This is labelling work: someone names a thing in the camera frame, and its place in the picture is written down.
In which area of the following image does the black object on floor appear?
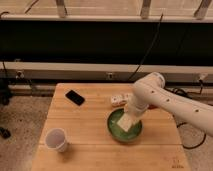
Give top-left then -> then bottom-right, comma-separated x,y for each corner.
0,127 -> 11,139

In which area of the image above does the black smartphone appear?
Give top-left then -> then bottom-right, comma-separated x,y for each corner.
66,90 -> 85,106

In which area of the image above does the clear plastic cup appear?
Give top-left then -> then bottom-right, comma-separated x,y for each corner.
44,128 -> 68,153

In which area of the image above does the black hanging cable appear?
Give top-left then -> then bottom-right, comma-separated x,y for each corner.
126,13 -> 164,83

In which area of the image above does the green ceramic bowl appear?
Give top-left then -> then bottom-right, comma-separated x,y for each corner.
107,108 -> 143,143

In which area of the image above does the black floor cable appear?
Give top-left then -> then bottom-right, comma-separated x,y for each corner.
164,87 -> 209,150

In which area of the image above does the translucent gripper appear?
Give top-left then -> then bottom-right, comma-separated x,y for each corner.
124,106 -> 144,124

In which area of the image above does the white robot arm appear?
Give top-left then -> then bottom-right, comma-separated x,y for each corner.
124,72 -> 213,137

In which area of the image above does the white sponge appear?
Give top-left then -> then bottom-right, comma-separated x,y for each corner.
117,113 -> 137,132

